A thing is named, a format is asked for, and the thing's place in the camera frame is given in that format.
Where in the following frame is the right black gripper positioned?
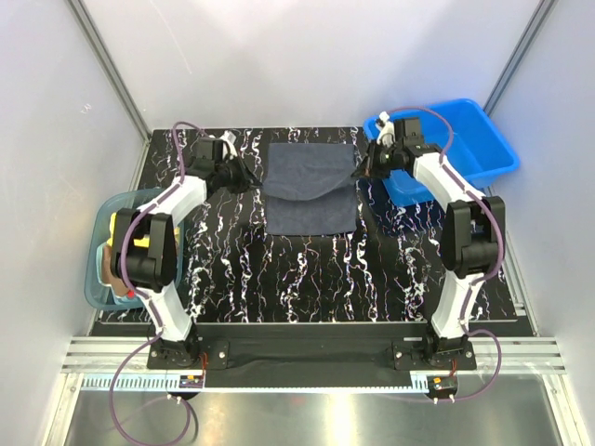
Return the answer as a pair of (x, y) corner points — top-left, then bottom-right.
(351, 140), (402, 182)

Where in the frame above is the dark grey-blue towel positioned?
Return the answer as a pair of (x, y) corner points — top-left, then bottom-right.
(262, 143), (358, 236)

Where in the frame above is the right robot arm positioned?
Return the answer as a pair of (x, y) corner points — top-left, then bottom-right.
(352, 112), (506, 369)

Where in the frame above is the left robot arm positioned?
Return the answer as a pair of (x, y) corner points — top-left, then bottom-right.
(110, 131), (260, 368)

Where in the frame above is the blue plastic bin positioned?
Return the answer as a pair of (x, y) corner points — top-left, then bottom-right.
(390, 98), (520, 190)

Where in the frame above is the yellow towel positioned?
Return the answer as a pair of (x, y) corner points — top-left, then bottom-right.
(105, 211), (154, 250)

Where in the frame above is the brown towel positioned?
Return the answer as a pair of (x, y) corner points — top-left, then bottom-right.
(100, 244), (135, 300)

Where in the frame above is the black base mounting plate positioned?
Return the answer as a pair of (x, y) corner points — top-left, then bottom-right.
(147, 322), (477, 391)

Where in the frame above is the clear teal plastic bin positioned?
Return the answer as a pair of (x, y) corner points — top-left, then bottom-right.
(85, 188), (164, 311)

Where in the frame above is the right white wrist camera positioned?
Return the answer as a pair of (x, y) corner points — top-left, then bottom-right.
(376, 111), (395, 148)

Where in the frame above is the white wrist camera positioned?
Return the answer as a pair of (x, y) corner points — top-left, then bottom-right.
(209, 130), (238, 159)
(376, 111), (395, 148)

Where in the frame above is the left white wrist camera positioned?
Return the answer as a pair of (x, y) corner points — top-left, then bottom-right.
(209, 130), (238, 159)

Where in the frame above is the aluminium rail with cable duct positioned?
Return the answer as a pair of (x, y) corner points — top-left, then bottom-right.
(61, 337), (565, 394)

